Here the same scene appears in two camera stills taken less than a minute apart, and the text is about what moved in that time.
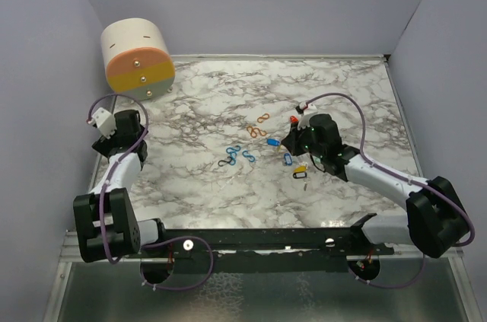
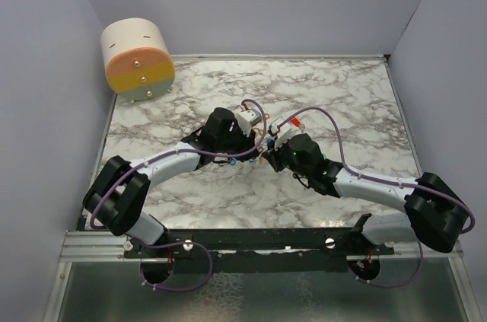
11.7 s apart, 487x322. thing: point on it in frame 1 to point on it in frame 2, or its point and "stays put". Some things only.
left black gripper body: [106, 145] to [236, 142]
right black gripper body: [302, 143] to [282, 158]
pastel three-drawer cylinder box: [138, 59] stays put
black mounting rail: [248, 251] stays put
